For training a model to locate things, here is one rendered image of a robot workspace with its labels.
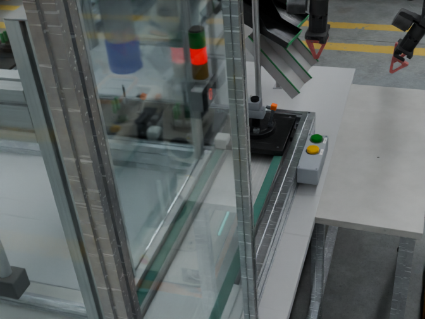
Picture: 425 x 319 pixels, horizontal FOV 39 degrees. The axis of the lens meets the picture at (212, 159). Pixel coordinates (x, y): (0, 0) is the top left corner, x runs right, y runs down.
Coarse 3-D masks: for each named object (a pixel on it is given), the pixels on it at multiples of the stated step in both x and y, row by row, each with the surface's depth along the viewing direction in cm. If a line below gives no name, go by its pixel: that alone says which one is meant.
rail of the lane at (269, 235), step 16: (304, 112) 221; (304, 128) 212; (304, 144) 204; (288, 160) 197; (288, 176) 190; (288, 192) 185; (272, 208) 177; (288, 208) 189; (272, 224) 171; (256, 240) 166; (272, 240) 167; (256, 256) 162; (272, 256) 170
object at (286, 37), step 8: (248, 0) 225; (264, 0) 222; (272, 0) 221; (248, 8) 212; (264, 8) 224; (272, 8) 222; (248, 16) 214; (264, 16) 223; (272, 16) 224; (280, 16) 222; (248, 24) 216; (264, 24) 220; (272, 24) 222; (280, 24) 223; (288, 24) 222; (264, 32) 214; (272, 32) 218; (280, 32) 219; (288, 32) 221; (296, 32) 223; (272, 40) 215; (280, 40) 213; (288, 40) 218
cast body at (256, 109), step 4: (252, 96) 206; (256, 96) 206; (248, 100) 206; (252, 100) 204; (256, 100) 204; (260, 100) 206; (248, 104) 205; (252, 104) 205; (256, 104) 204; (260, 104) 205; (252, 108) 205; (256, 108) 205; (260, 108) 206; (264, 108) 207; (252, 112) 206; (256, 112) 206; (260, 112) 205; (264, 112) 208; (252, 116) 207; (256, 116) 207; (260, 116) 206
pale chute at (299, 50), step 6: (294, 42) 243; (300, 42) 241; (288, 48) 241; (294, 48) 243; (300, 48) 243; (306, 48) 241; (294, 54) 241; (300, 54) 244; (306, 54) 243; (300, 60) 242; (306, 60) 244; (312, 60) 243; (318, 60) 242; (306, 66) 243
